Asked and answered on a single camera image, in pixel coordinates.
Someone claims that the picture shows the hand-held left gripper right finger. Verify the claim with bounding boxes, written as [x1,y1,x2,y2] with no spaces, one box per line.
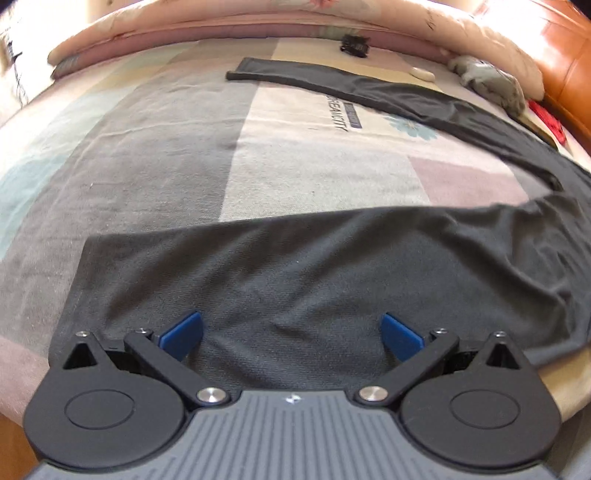
[355,313,525,408]

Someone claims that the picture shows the floral patchwork bed sheet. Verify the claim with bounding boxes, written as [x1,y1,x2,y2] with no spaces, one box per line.
[0,37,591,416]

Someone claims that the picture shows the black hair claw clip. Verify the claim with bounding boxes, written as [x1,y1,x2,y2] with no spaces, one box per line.
[340,34,370,57]

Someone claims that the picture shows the grey bundled garment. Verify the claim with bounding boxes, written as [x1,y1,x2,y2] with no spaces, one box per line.
[447,54,527,116]

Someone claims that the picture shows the pink folded blanket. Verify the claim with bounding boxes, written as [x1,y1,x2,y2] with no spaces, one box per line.
[51,25,448,79]

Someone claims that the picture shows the floral quilt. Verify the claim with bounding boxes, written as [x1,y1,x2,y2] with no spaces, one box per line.
[48,0,546,100]

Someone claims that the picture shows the dark grey pants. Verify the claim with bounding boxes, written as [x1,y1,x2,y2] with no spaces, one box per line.
[48,56,591,398]

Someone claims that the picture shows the red folding fan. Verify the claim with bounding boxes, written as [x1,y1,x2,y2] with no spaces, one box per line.
[527,100,568,145]

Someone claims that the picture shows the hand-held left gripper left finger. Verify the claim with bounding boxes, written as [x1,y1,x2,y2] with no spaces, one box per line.
[60,311,232,408]

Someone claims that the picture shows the black smartphone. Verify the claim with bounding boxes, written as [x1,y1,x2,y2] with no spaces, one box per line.
[517,113,559,148]

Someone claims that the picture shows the wooden headboard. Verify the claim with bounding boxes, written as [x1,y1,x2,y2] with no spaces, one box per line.
[471,0,591,153]

